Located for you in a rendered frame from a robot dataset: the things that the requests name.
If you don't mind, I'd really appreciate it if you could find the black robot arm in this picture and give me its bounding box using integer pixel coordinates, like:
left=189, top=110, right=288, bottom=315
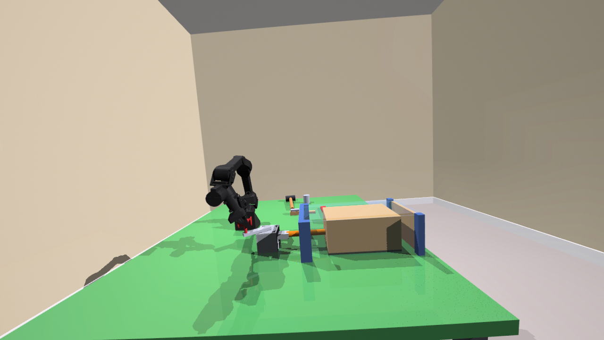
left=206, top=155, right=258, bottom=212

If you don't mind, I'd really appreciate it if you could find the mallet with orange handle and dark grey head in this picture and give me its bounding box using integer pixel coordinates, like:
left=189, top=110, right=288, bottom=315
left=285, top=195, right=295, bottom=209

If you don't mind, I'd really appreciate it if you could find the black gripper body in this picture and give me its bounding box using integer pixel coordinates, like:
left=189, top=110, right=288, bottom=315
left=223, top=192, right=246, bottom=224

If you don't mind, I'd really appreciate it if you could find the blue rectangular frame bar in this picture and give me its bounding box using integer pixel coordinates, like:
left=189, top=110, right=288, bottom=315
left=298, top=204, right=306, bottom=263

